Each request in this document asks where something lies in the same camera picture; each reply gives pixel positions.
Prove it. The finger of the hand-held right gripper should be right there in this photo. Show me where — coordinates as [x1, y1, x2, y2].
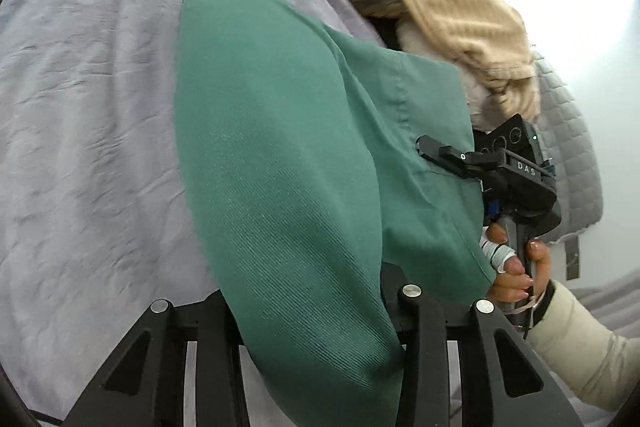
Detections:
[416, 135, 484, 180]

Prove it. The person's right hand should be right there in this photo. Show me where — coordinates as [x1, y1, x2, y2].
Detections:
[481, 223, 553, 307]

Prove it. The beige striped knit sweater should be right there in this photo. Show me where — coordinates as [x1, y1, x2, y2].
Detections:
[335, 0, 542, 124]

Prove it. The green work jacket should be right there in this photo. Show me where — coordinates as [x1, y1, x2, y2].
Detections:
[175, 0, 498, 427]

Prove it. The grey quilted mattress cover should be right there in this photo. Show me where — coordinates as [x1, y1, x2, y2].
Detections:
[435, 0, 607, 282]

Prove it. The person's right forearm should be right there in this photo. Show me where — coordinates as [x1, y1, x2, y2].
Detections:
[522, 279, 640, 414]

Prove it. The lavender bed sheet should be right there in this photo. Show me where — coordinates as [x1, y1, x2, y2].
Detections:
[0, 0, 453, 427]

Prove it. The cream padded garment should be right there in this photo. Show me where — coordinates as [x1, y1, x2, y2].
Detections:
[397, 21, 503, 134]

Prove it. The black garment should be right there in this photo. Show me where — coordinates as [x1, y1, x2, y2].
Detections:
[374, 18, 402, 54]

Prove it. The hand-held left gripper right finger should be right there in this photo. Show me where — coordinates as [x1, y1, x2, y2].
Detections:
[382, 264, 584, 427]

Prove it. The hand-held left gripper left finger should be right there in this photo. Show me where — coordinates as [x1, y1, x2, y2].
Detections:
[62, 289, 251, 427]

